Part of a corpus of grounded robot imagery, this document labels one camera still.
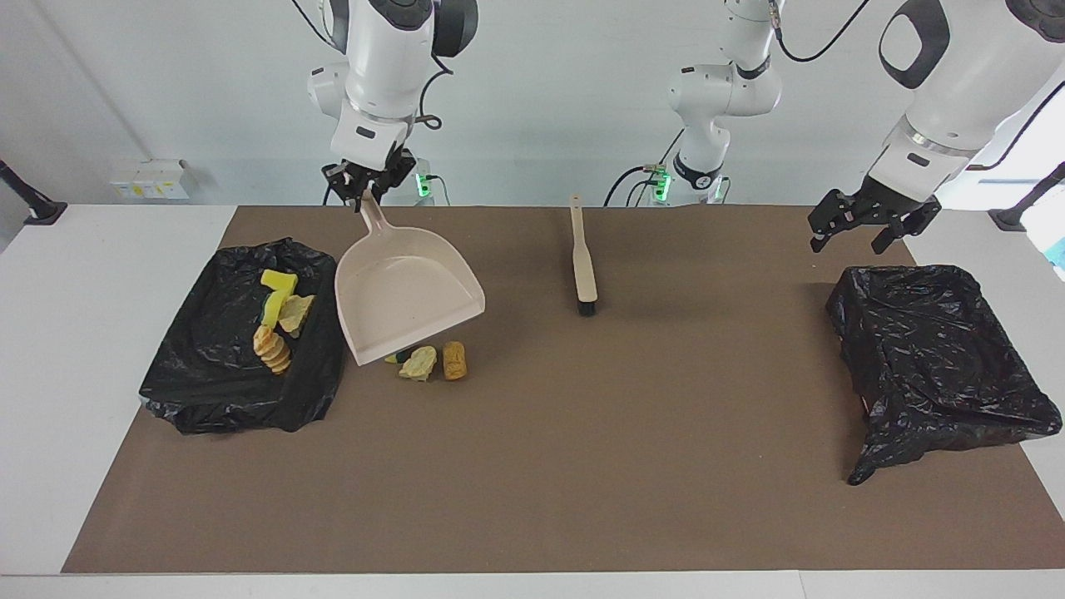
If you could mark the beige plastic dustpan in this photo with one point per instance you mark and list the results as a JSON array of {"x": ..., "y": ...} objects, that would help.
[{"x": 399, "y": 299}]

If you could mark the notched yellow sponge piece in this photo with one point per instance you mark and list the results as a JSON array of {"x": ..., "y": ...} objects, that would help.
[{"x": 279, "y": 279}]

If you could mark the teal box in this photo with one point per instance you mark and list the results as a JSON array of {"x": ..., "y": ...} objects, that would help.
[{"x": 1059, "y": 254}]

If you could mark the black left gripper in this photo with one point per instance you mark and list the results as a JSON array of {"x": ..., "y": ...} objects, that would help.
[{"x": 886, "y": 204}]

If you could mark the black clamp stand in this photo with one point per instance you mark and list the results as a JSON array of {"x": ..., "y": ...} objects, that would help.
[
  {"x": 1011, "y": 218},
  {"x": 42, "y": 212}
]

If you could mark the white wall socket box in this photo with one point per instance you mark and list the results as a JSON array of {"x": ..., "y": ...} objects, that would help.
[{"x": 150, "y": 180}]

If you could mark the beige hand brush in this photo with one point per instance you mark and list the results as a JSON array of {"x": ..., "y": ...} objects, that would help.
[{"x": 583, "y": 266}]

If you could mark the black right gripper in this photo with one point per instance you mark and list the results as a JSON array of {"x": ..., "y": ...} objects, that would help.
[{"x": 373, "y": 175}]

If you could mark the yellow green sponge piece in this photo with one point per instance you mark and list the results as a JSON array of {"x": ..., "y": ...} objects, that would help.
[{"x": 398, "y": 358}]

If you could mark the small yellow sponge piece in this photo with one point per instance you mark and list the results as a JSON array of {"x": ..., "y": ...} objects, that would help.
[{"x": 272, "y": 309}]

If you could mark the brown bread roll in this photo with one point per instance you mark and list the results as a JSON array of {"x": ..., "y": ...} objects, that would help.
[{"x": 454, "y": 360}]

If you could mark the toasted bread slice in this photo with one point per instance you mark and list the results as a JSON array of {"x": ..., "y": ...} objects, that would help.
[{"x": 297, "y": 314}]

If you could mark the brown table mat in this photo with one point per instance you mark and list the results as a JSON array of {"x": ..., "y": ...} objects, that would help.
[{"x": 532, "y": 524}]

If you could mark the black bag lined bin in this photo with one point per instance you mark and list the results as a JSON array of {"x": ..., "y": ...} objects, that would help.
[
  {"x": 932, "y": 358},
  {"x": 208, "y": 374}
]

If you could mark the pale bread chunk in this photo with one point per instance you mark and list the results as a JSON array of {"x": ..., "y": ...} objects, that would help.
[{"x": 418, "y": 363}]

